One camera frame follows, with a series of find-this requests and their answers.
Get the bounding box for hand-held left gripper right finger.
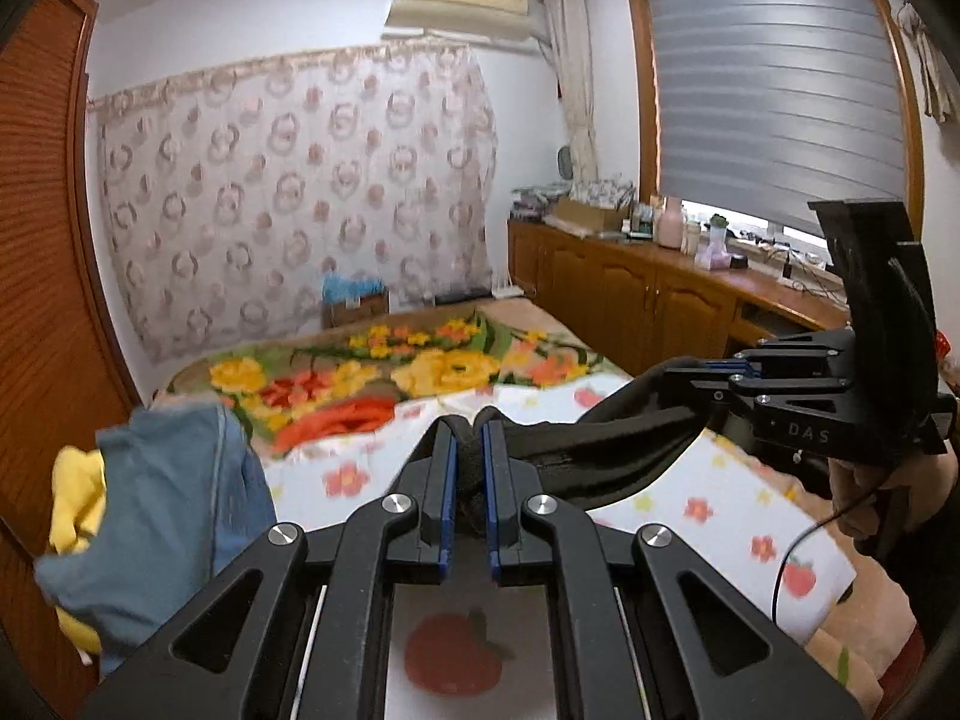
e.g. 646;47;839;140
480;420;863;720

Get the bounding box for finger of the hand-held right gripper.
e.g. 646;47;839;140
664;373;852;421
660;330;856;377

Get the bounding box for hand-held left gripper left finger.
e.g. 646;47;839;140
79;416;460;720

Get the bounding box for black pants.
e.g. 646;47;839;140
439;356;725;537

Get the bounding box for person's right hand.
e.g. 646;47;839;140
829;441;960;542

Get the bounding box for strawberry printed bedsheet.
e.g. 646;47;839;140
262;382;861;720

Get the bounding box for pink bottle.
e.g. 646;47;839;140
658;196;686;251

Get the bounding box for wooden cabinet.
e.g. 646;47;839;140
506;216;857;381

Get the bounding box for cardboard box with blue items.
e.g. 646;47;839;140
321;272;392;331

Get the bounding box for grey window blind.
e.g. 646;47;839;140
641;0;910;235

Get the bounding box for beige hanging garment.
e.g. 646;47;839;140
896;4;960;125

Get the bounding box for open cardboard box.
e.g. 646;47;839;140
550;199;632;235

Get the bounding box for light blue folded jeans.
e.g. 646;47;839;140
34;400;280;677

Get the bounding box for stack of patterned cloth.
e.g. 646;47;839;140
512;178;640;216

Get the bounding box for circle patterned curtain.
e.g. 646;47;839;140
85;41;501;366

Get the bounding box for beige window drape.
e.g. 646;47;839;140
540;0;602;186

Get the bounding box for yellow cloth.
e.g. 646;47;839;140
47;445;107;655

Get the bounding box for wooden louvred wardrobe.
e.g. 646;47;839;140
0;0;145;691

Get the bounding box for black cable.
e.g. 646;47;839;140
771;491;886;620

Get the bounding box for wooden window frame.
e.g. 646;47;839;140
625;0;929;242

